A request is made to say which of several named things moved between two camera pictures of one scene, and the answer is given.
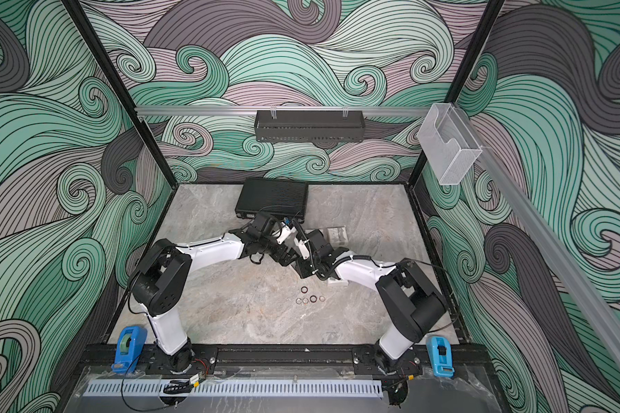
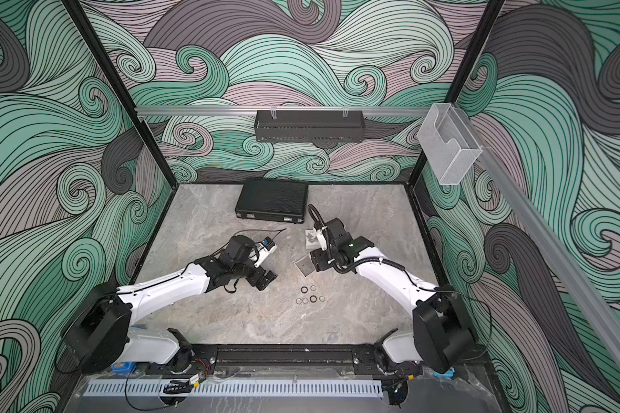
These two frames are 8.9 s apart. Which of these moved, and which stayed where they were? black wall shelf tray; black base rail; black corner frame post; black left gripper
Moved: black left gripper
Stayed: black base rail; black wall shelf tray; black corner frame post
